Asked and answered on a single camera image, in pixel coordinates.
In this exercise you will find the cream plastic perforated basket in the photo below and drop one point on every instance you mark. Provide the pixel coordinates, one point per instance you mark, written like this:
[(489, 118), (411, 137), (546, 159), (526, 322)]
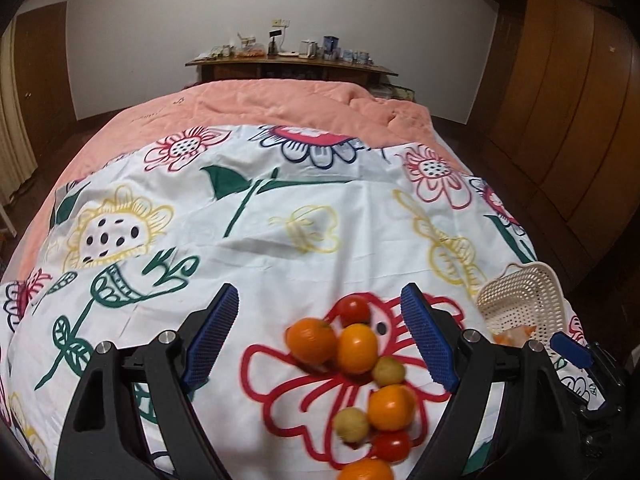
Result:
[(520, 295)]

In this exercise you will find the wooden wardrobe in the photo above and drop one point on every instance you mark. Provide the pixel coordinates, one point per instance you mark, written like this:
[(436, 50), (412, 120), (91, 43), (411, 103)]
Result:
[(550, 85)]

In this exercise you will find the white floral printed blanket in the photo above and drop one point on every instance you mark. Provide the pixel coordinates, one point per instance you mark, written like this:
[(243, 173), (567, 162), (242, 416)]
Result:
[(300, 260)]

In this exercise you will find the orange wedge piece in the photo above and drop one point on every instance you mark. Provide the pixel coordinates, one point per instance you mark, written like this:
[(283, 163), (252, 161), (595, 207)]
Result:
[(517, 336)]

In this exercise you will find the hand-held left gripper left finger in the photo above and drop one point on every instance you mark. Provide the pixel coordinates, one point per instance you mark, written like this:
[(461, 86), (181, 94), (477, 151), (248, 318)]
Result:
[(212, 342)]

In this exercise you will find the white wall socket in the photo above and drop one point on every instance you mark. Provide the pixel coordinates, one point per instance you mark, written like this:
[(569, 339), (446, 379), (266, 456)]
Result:
[(279, 23)]

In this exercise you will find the red tomato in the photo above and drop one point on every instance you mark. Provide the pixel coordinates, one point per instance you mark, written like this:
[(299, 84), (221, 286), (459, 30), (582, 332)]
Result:
[(354, 310), (391, 445)]

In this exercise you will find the pink quilt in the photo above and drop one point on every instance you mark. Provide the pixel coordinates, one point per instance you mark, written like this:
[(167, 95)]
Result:
[(275, 102)]

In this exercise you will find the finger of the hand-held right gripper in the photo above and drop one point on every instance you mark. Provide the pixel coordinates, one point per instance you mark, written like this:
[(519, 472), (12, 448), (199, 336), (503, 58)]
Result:
[(570, 350), (602, 408)]

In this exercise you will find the wooden door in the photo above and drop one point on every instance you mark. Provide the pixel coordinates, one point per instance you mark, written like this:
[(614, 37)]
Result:
[(45, 70)]

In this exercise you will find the orange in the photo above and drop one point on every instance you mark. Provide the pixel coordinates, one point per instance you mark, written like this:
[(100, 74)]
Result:
[(356, 349), (392, 406), (366, 470), (311, 340)]

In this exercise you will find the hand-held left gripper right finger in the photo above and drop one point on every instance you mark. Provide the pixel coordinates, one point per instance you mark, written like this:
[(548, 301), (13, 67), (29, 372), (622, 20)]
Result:
[(430, 342)]

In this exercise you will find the small yellowish round fruit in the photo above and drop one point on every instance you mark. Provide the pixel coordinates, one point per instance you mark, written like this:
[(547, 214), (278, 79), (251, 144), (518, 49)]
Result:
[(352, 425), (389, 371)]

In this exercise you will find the clear glass pitcher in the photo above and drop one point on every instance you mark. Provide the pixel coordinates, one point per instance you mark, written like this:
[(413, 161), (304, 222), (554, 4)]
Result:
[(308, 49)]

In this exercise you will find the row of small cups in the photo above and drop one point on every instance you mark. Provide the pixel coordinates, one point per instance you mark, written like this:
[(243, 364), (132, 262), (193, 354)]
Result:
[(357, 55)]

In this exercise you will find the small black stand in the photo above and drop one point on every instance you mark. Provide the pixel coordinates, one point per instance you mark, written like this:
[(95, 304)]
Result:
[(274, 40)]

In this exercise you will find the wooden headboard shelf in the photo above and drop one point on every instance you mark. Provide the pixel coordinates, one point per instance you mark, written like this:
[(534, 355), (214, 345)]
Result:
[(280, 67)]

